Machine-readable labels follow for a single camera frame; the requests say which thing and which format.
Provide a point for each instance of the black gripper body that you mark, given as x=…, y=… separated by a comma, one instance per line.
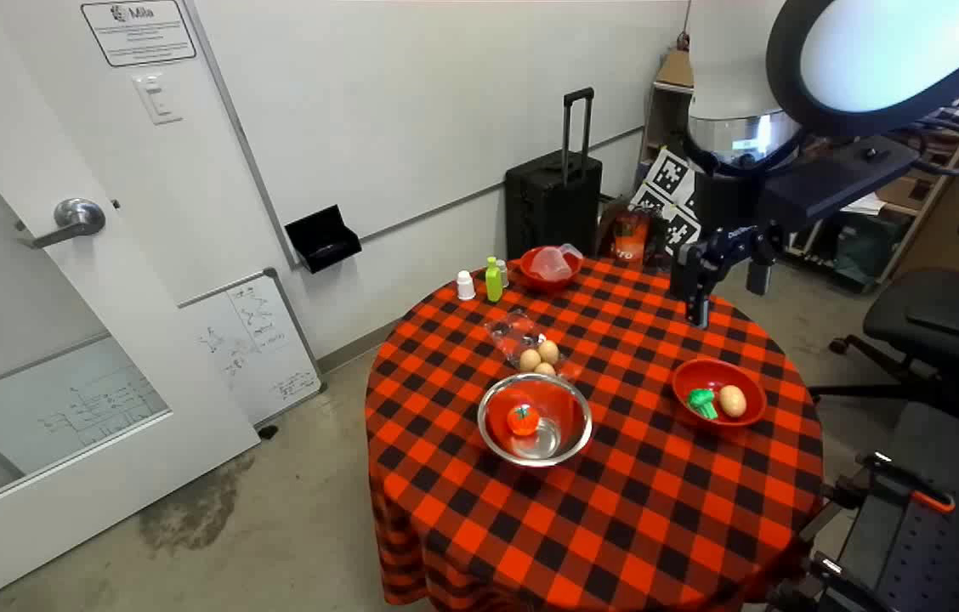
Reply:
x=734, y=239

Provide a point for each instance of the green plastic broccoli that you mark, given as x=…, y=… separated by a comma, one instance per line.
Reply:
x=700, y=402

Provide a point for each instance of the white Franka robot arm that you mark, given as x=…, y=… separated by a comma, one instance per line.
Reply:
x=900, y=51

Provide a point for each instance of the red bowl with egg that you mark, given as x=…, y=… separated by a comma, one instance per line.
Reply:
x=687, y=374

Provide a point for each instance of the brown egg in red bowl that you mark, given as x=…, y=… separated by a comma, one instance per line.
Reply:
x=732, y=399

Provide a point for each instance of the red bowl with plastic bag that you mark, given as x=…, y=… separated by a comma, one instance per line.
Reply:
x=527, y=273

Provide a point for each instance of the shiny metal bowl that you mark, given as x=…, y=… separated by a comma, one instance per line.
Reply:
x=497, y=435

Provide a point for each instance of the black white marker tag board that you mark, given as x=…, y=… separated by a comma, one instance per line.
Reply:
x=669, y=188

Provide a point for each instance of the orange lantern object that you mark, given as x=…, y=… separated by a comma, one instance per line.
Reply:
x=630, y=239

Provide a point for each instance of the dark green storage bin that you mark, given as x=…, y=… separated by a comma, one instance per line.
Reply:
x=862, y=250

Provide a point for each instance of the clear plastic bag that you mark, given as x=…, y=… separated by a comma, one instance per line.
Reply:
x=552, y=262

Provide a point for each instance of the beige egg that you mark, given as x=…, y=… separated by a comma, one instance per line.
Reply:
x=527, y=357
x=546, y=369
x=548, y=348

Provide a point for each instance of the black rolling suitcase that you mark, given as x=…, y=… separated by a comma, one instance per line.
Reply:
x=552, y=204

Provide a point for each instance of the brown cardboard box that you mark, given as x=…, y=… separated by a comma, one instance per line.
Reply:
x=674, y=69

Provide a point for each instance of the black office chair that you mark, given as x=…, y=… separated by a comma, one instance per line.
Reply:
x=942, y=310

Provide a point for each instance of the clear plastic egg container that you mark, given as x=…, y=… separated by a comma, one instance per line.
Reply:
x=511, y=333

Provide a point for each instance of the small green bottle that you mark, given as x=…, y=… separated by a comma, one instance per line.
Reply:
x=493, y=281

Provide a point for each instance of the orange toy vegetable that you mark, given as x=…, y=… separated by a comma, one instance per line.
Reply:
x=520, y=420

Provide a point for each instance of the red black checkered tablecloth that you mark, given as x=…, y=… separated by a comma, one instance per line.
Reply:
x=618, y=512

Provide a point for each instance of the small white bottle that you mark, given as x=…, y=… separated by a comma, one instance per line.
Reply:
x=465, y=288

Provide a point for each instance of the black equipment cart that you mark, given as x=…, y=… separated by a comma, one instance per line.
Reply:
x=921, y=545

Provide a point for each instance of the small leaning whiteboard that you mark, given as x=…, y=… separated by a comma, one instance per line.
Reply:
x=260, y=352

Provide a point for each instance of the white door with window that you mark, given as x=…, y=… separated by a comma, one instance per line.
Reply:
x=106, y=316

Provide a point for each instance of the white paper door sign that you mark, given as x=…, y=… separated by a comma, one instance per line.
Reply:
x=139, y=31

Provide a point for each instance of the large wall whiteboard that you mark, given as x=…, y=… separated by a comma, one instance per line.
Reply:
x=414, y=102

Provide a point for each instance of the black wall holder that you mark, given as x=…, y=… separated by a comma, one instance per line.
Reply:
x=323, y=239

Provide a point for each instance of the white light switch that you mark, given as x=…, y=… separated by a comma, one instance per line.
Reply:
x=157, y=101

